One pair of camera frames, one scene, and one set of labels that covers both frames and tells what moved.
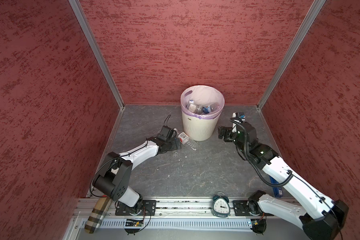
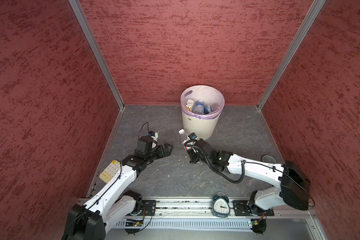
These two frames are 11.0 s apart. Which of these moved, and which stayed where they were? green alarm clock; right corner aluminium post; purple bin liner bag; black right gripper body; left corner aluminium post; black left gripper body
Moved: black left gripper body; black right gripper body
Stayed: right corner aluminium post; left corner aluminium post; purple bin liner bag; green alarm clock
